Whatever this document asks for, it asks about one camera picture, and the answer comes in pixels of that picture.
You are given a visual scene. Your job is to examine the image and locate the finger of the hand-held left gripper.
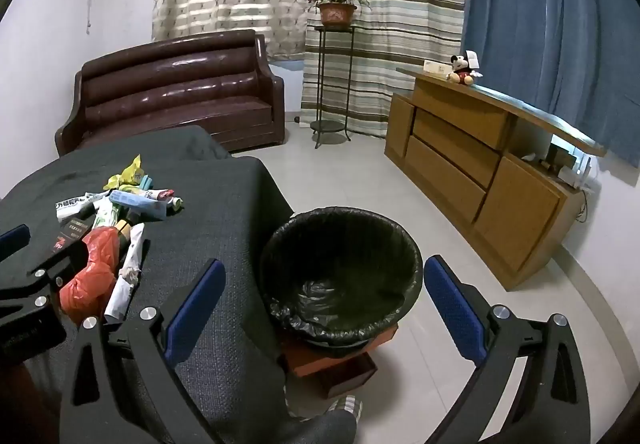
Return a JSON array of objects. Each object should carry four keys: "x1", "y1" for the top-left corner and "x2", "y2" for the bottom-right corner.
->
[
  {"x1": 0, "y1": 239, "x2": 101, "y2": 319},
  {"x1": 0, "y1": 224, "x2": 32, "y2": 269}
]

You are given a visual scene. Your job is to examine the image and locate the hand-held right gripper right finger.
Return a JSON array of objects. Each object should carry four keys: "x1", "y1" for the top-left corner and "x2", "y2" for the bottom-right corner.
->
[{"x1": 424, "y1": 255, "x2": 591, "y2": 444}]

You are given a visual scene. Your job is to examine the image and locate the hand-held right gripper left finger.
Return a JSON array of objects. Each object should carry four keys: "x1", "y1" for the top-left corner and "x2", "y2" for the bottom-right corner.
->
[{"x1": 59, "y1": 258, "x2": 281, "y2": 444}]

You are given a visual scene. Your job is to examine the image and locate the red plastic bag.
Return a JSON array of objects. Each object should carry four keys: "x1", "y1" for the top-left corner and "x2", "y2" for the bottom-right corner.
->
[{"x1": 59, "y1": 226, "x2": 122, "y2": 325}]

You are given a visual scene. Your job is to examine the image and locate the green spray can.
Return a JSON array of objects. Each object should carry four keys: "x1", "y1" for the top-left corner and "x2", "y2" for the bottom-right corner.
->
[{"x1": 114, "y1": 220, "x2": 133, "y2": 269}]

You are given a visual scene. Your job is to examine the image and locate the yellow foil wrapper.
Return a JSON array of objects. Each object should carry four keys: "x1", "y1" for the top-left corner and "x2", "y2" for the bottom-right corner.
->
[{"x1": 103, "y1": 155, "x2": 146, "y2": 191}]

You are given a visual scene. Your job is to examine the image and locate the trash bin with black bag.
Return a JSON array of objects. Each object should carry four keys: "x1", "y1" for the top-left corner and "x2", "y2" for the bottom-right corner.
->
[{"x1": 259, "y1": 206, "x2": 425, "y2": 360}]

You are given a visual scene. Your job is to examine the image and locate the black box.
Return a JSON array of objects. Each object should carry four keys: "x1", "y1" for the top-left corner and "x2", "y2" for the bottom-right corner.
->
[{"x1": 50, "y1": 216, "x2": 96, "y2": 255}]

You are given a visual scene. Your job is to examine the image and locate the white printed powder packet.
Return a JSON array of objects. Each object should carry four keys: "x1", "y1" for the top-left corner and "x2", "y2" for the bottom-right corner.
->
[{"x1": 54, "y1": 192, "x2": 108, "y2": 219}]

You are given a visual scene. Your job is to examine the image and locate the white paper packet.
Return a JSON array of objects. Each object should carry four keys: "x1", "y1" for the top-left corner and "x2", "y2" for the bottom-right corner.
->
[{"x1": 102, "y1": 223, "x2": 146, "y2": 323}]

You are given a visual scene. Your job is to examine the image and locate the green white plastic bag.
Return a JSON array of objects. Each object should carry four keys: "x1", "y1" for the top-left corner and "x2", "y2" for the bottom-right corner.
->
[{"x1": 92, "y1": 201, "x2": 123, "y2": 229}]

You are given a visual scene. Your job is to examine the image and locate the light blue long box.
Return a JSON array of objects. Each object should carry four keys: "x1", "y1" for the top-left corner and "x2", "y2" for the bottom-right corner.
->
[{"x1": 109, "y1": 190, "x2": 167, "y2": 222}]

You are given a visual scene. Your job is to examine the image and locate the dark grey tablecloth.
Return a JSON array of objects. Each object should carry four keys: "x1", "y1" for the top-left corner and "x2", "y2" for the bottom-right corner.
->
[{"x1": 0, "y1": 125, "x2": 296, "y2": 444}]

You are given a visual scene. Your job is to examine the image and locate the white red wrapper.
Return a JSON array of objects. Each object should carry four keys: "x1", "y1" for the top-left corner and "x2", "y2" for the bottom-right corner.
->
[{"x1": 147, "y1": 189, "x2": 185, "y2": 213}]

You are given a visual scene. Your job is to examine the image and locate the red wooden stool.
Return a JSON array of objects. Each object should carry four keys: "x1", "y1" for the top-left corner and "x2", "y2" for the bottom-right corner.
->
[{"x1": 280, "y1": 321, "x2": 401, "y2": 400}]

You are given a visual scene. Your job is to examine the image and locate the wooden cabinet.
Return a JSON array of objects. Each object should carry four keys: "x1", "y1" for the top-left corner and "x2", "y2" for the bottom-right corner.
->
[{"x1": 384, "y1": 68, "x2": 608, "y2": 289}]

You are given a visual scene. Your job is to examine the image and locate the grey striped slipper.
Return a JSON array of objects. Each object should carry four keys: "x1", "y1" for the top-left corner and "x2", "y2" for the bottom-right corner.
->
[{"x1": 327, "y1": 394, "x2": 363, "y2": 421}]

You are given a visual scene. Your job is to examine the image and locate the person's leg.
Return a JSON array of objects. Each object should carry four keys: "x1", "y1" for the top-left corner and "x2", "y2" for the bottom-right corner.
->
[{"x1": 285, "y1": 408, "x2": 358, "y2": 444}]

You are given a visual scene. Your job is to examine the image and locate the dark small box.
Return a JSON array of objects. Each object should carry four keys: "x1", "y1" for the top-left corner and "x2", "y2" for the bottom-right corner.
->
[{"x1": 546, "y1": 144, "x2": 576, "y2": 172}]

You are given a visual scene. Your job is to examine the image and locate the white router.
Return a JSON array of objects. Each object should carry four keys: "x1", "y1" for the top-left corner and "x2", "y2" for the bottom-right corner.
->
[{"x1": 570, "y1": 156, "x2": 598, "y2": 187}]

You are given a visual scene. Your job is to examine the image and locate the brown leather sofa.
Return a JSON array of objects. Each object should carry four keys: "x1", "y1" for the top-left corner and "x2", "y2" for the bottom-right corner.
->
[{"x1": 54, "y1": 30, "x2": 286, "y2": 157}]

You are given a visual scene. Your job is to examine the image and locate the metal plant stand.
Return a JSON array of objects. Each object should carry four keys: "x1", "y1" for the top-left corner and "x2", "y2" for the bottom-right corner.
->
[{"x1": 310, "y1": 25, "x2": 357, "y2": 149}]

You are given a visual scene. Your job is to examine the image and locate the mouse plush toy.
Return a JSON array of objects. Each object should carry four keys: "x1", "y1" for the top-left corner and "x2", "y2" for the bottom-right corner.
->
[{"x1": 446, "y1": 54, "x2": 482, "y2": 86}]

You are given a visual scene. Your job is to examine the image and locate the striped curtain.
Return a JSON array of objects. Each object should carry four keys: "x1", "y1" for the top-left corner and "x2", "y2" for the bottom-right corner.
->
[{"x1": 300, "y1": 0, "x2": 466, "y2": 137}]

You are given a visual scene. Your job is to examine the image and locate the blue curtain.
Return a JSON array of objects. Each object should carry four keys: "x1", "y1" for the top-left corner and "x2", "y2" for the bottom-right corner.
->
[{"x1": 460, "y1": 0, "x2": 640, "y2": 185}]

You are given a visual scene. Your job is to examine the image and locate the potted plant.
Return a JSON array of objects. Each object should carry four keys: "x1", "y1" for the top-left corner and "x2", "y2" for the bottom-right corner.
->
[{"x1": 307, "y1": 0, "x2": 371, "y2": 30}]

